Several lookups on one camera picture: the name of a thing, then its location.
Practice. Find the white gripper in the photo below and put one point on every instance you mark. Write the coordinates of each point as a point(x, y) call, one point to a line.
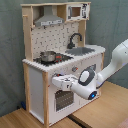
point(63, 82)

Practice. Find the white oven door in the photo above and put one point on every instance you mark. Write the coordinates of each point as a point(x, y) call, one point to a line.
point(62, 103)

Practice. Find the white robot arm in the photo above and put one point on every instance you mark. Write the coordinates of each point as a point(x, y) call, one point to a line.
point(89, 81)

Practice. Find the wooden toy kitchen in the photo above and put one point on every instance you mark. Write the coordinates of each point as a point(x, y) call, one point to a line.
point(38, 78)

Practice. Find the right red stove knob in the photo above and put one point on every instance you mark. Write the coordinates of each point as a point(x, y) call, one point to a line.
point(74, 69)

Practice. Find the black toy stovetop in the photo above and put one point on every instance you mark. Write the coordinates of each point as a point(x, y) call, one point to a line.
point(58, 59)

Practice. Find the silver toy pot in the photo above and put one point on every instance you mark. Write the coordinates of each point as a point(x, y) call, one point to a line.
point(48, 56)

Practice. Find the grey ice dispenser panel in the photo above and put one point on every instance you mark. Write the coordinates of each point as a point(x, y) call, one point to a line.
point(92, 67)

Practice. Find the grey toy sink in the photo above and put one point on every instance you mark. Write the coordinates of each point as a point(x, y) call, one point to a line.
point(79, 51)

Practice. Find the black toy faucet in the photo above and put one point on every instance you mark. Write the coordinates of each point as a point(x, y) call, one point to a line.
point(71, 43)

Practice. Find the grey range hood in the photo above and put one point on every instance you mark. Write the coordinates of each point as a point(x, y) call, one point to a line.
point(48, 18)

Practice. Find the toy microwave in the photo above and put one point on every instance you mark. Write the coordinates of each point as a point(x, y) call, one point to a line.
point(78, 11)

